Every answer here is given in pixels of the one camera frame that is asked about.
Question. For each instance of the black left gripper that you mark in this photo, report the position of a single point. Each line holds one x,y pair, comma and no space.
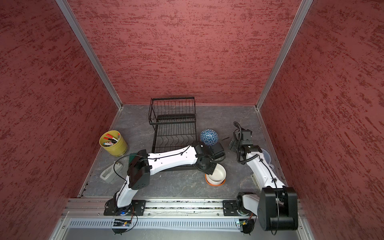
209,171

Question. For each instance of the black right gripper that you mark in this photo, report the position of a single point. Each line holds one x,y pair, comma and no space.
233,144

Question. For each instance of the white ceramic bowl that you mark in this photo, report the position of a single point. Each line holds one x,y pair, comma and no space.
219,174

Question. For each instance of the orange plastic bowl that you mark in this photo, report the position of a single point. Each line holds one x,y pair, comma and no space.
213,183

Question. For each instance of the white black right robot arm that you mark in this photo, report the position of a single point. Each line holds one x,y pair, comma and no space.
276,206

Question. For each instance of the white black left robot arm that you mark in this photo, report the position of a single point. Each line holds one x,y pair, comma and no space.
144,165

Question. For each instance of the blue patterned bowl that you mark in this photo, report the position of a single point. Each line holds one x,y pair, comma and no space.
209,137

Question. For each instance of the light blue mug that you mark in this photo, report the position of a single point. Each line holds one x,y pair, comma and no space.
267,160

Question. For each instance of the green sponge cloth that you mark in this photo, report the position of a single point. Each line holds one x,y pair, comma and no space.
131,157

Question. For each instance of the yellow utensil cup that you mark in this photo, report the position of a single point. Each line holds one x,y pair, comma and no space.
116,150

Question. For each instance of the black wire dish rack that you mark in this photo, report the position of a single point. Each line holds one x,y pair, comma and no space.
174,122

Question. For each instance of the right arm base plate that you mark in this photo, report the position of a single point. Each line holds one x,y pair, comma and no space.
231,208

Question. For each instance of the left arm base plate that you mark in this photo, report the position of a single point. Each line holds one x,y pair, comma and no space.
136,208

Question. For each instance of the red handled tool in cup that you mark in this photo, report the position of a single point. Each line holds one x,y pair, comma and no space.
111,138

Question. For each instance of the aluminium front rail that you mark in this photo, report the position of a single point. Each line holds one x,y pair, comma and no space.
157,208

